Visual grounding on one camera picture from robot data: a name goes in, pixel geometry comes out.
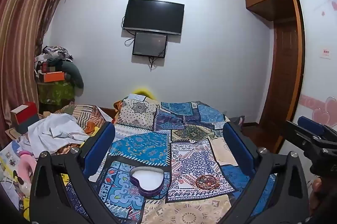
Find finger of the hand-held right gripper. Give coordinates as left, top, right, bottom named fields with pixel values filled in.
left=286, top=120, right=320, bottom=153
left=297, top=116, right=337, bottom=138

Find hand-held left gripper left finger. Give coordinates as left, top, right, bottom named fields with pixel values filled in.
left=28, top=121, right=144, bottom=224

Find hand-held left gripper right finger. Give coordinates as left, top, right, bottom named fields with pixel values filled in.
left=222, top=121, right=310, bottom=224

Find red bead bracelet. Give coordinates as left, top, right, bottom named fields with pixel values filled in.
left=195, top=175, right=219, bottom=190

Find purple heart-shaped tin box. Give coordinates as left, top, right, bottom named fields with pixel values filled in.
left=130, top=166, right=164, bottom=198

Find person's right hand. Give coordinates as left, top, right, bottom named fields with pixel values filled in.
left=309, top=176, right=327, bottom=217

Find orange striped cloth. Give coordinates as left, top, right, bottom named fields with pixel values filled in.
left=54, top=103, right=116, bottom=135

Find white wardrobe door pink hearts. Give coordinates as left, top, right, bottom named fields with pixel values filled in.
left=294, top=0, right=337, bottom=135

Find blue patchwork blanket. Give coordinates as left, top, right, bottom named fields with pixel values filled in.
left=63, top=98, right=277, bottom=224

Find white cloth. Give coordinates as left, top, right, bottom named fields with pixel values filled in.
left=28, top=113, right=90, bottom=154

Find yellow fuzzy cloth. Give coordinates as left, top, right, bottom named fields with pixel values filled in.
left=132, top=87, right=156, bottom=99

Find green patterned cloth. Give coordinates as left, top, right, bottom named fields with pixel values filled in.
left=37, top=81, right=75, bottom=106

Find pink plush toy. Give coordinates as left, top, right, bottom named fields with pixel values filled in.
left=15, top=150, right=38, bottom=184

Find red and white box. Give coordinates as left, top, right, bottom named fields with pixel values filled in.
left=11, top=102, right=39, bottom=134

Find orange box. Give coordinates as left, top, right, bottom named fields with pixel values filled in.
left=43, top=71, right=65, bottom=83

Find pile of clothes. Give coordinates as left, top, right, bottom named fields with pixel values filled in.
left=34, top=46, right=74, bottom=68

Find brown striped curtain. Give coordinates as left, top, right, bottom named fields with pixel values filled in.
left=0, top=0, right=75, bottom=140

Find small black wall monitor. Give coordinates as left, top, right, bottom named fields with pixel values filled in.
left=132, top=32, right=168, bottom=59

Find black wall television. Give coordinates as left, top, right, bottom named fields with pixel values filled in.
left=122, top=0, right=185, bottom=36

